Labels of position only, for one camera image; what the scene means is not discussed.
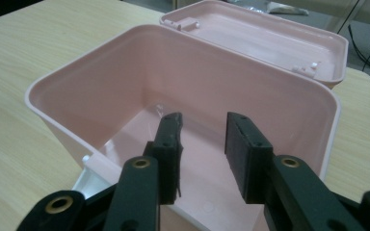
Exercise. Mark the pink plastic box lid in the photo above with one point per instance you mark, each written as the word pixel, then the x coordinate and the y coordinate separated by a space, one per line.
pixel 257 38

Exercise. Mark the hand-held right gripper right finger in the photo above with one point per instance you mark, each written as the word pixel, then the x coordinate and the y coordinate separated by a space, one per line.
pixel 247 163

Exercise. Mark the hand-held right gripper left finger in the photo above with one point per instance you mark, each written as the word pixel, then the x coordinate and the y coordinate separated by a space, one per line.
pixel 168 150

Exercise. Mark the grey plastic bag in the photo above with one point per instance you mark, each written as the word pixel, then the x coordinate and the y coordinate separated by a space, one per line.
pixel 285 9

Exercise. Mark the pink plastic storage box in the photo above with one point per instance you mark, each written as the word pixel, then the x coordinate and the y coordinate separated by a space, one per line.
pixel 179 73

